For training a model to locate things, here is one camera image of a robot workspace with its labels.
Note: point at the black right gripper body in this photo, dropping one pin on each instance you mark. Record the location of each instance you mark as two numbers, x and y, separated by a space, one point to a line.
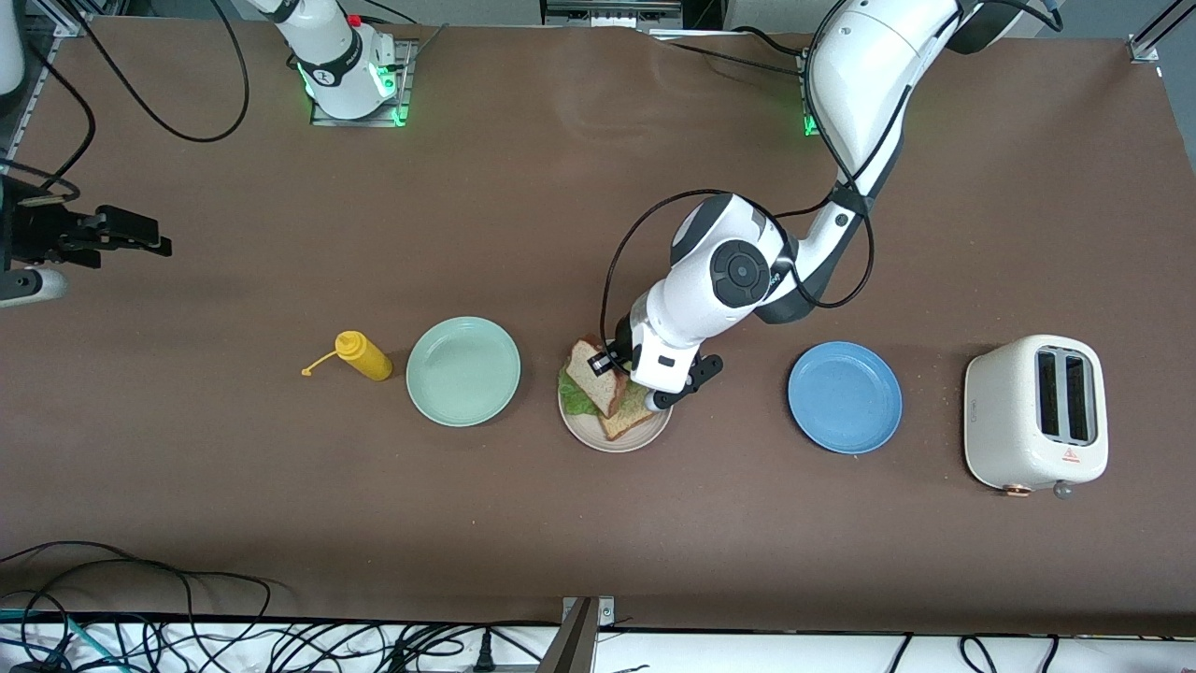
37 234

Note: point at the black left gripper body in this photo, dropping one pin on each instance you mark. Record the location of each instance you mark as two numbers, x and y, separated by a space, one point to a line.
624 357

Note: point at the brown bread slice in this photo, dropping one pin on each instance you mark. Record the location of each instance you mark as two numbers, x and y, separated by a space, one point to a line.
631 416
593 379

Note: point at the green lettuce leaf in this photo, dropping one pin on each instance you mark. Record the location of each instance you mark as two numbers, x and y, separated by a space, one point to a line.
577 397

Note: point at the yellow mustard squeeze bottle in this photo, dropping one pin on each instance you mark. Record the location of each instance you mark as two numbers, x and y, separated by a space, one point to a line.
366 358

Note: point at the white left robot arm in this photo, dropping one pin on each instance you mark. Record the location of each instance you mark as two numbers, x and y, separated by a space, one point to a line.
738 271

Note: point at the beige plate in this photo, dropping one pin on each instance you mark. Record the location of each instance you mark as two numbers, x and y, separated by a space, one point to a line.
598 435

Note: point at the mint green plate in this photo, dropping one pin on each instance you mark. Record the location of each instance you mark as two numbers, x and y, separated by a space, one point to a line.
462 372

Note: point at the blue plate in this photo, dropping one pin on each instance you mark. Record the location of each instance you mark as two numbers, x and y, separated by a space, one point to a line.
845 398

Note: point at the black power plug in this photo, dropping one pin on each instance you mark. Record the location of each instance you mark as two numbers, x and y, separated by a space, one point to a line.
484 654

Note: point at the metal rack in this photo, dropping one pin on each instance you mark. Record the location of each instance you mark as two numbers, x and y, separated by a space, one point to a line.
612 14

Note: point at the white two-slot toaster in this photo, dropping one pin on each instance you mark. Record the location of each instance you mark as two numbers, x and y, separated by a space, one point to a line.
1004 421

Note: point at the aluminium frame rail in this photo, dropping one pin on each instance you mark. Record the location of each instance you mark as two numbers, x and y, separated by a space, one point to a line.
70 21

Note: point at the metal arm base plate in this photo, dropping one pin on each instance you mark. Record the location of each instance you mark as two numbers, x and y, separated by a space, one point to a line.
355 122
809 112

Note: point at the metal table bracket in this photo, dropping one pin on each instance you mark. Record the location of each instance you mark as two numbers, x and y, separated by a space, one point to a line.
575 645

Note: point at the aluminium frame profile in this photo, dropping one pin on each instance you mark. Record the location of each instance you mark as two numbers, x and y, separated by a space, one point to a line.
1145 47

